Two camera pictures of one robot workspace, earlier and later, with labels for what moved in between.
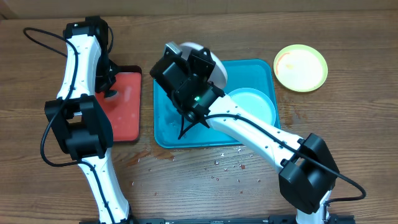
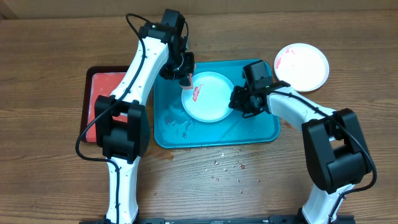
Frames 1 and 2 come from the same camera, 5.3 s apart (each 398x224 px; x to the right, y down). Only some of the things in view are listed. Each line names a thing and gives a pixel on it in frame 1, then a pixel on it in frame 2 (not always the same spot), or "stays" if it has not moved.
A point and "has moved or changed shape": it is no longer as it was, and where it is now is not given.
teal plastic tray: x=241 y=74 stays
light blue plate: x=255 y=101 has moved or changed shape
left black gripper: x=109 y=81 to x=189 y=68
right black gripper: x=198 y=61 to x=237 y=105
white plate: x=219 y=75 to x=305 y=66
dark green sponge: x=106 y=89 has moved or changed shape
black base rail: x=331 y=219 stays
